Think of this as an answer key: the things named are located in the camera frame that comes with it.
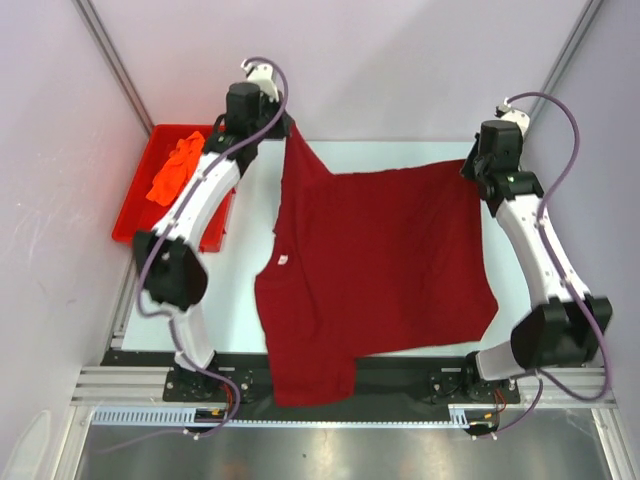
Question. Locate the slotted grey cable duct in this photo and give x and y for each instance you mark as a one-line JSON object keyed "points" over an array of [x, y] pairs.
{"points": [[448, 417]]}

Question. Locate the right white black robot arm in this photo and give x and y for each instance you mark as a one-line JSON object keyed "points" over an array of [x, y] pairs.
{"points": [[566, 322]]}

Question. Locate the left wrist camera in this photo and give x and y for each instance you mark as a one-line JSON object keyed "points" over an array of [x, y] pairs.
{"points": [[263, 75]]}

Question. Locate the dark red t shirt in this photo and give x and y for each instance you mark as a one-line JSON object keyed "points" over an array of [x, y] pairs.
{"points": [[367, 263]]}

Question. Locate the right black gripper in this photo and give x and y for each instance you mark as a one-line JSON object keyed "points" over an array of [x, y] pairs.
{"points": [[473, 166]]}

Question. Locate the orange t shirt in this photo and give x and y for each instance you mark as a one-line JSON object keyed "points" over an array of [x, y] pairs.
{"points": [[177, 171]]}

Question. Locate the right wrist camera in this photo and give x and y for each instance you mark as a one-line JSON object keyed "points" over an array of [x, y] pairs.
{"points": [[506, 112]]}

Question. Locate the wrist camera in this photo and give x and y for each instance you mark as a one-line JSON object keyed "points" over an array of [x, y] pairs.
{"points": [[506, 112], [263, 75]]}

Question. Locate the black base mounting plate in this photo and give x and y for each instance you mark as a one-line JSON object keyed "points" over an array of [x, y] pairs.
{"points": [[390, 383]]}

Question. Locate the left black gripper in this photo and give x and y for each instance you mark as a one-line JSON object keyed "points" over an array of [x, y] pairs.
{"points": [[283, 122]]}

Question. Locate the left corner aluminium post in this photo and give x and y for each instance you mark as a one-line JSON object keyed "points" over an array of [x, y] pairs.
{"points": [[107, 48]]}

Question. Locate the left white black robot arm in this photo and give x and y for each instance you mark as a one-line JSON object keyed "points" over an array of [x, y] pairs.
{"points": [[172, 280]]}

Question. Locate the red plastic bin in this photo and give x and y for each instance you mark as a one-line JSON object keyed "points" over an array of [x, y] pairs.
{"points": [[139, 213]]}

